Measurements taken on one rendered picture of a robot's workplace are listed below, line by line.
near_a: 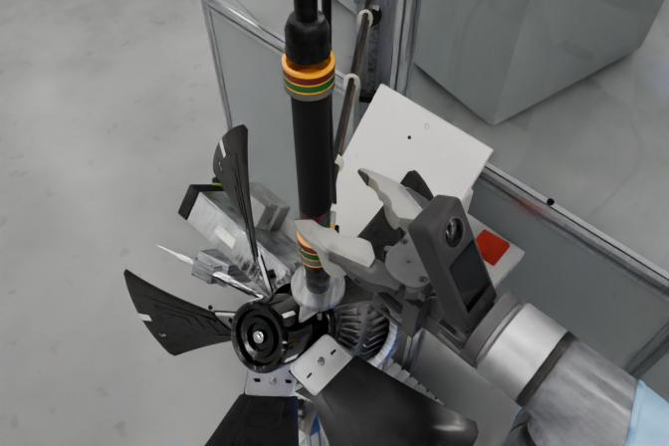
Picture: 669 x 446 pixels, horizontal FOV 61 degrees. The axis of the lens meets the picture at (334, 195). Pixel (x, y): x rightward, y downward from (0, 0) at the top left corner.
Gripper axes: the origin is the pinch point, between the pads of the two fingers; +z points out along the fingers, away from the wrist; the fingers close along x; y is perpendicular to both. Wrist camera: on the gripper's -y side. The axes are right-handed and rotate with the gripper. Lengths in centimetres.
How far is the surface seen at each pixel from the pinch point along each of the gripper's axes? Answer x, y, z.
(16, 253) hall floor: -24, 164, 171
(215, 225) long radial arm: 7, 52, 42
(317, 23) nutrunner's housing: -0.4, -19.4, 1.4
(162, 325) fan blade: -13, 60, 35
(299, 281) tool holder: -1.9, 19.8, 4.6
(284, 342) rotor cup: -3.8, 39.6, 7.4
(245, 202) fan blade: 6.5, 30.7, 27.1
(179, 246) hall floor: 28, 164, 122
